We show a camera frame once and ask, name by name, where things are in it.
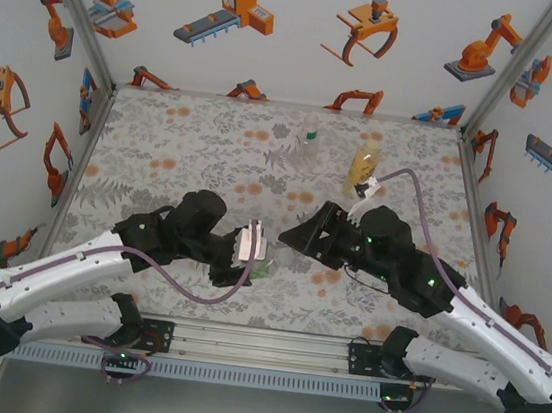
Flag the orange label tea bottle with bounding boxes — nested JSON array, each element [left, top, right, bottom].
[[341, 133, 385, 203]]

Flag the clear bottle white green label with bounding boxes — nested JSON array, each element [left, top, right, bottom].
[[290, 111, 326, 172]]

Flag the pale yellow bottle cap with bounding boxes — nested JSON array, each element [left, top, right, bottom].
[[360, 135, 384, 155]]

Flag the floral patterned table cover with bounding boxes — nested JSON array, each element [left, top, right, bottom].
[[35, 77, 523, 358]]

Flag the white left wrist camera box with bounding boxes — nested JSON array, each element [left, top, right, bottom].
[[233, 216, 273, 265]]

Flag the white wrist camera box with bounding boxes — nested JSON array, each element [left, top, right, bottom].
[[233, 216, 273, 265], [347, 173, 381, 225]]

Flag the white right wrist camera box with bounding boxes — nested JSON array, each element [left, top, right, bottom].
[[347, 173, 381, 225]]

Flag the aluminium frame front rail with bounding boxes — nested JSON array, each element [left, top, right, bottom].
[[50, 300, 533, 400]]

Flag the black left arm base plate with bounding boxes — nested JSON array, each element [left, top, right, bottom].
[[134, 318, 177, 356]]

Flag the grey slotted cable duct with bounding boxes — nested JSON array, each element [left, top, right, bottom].
[[9, 338, 386, 406]]

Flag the aluminium frame side rail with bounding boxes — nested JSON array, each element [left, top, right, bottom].
[[31, 81, 118, 296], [432, 132, 537, 357]]

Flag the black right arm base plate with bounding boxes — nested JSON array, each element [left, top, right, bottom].
[[344, 338, 391, 380]]

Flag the aluminium frame back rail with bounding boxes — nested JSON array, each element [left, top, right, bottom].
[[113, 79, 464, 133]]

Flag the aluminium frame corner post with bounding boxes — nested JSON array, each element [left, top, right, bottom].
[[458, 0, 552, 146], [19, 0, 129, 92]]

